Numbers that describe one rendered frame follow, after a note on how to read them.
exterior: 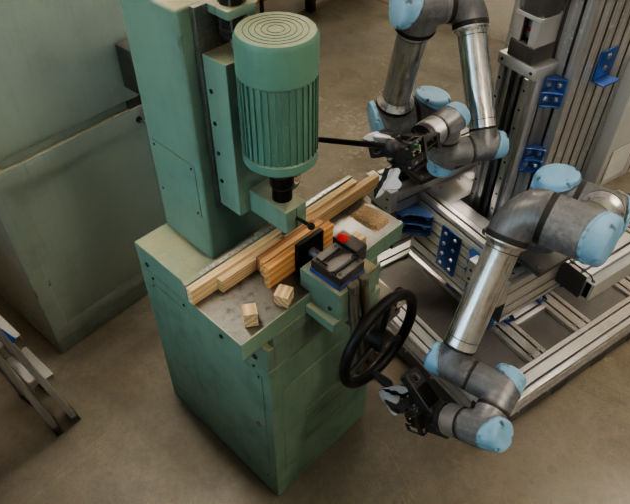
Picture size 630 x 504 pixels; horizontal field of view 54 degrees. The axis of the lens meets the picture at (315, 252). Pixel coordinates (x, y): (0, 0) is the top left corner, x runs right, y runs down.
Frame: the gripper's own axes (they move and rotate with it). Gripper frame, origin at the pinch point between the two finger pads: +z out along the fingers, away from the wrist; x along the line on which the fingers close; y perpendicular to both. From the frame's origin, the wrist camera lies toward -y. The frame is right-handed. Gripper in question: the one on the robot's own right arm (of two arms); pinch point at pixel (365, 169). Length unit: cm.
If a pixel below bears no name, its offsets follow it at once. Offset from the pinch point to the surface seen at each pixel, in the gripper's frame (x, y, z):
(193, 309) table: 23, -26, 42
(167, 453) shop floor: 99, -75, 50
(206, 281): 16.3, -23.3, 37.0
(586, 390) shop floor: 128, 14, -79
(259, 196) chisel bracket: 3.7, -22.9, 15.7
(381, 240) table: 26.7, -8.4, -8.6
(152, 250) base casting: 20, -59, 32
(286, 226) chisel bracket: 10.6, -15.2, 15.6
